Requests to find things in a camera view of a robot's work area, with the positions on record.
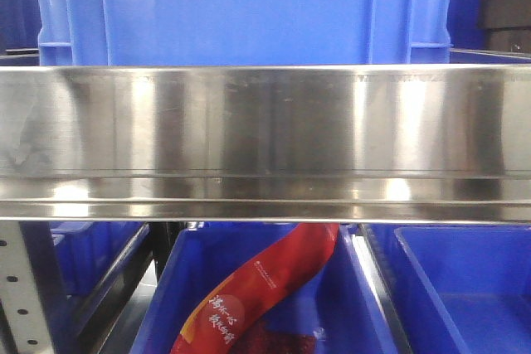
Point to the perforated metal rack post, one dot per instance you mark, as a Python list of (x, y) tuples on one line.
[(31, 292)]

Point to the red snack bag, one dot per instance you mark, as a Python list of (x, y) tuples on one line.
[(226, 313)]

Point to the stainless steel shelf rail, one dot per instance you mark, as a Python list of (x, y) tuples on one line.
[(404, 143)]

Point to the blue middle lower bin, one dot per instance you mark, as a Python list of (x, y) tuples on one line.
[(335, 312)]

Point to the blue left lower bin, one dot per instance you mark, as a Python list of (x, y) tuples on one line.
[(85, 250)]

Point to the blue right lower bin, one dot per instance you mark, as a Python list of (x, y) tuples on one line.
[(458, 289)]

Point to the large blue upper crate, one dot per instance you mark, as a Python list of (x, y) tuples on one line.
[(243, 32)]

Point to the blue bin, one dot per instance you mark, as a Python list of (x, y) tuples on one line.
[(85, 250), (458, 289), (335, 312)]

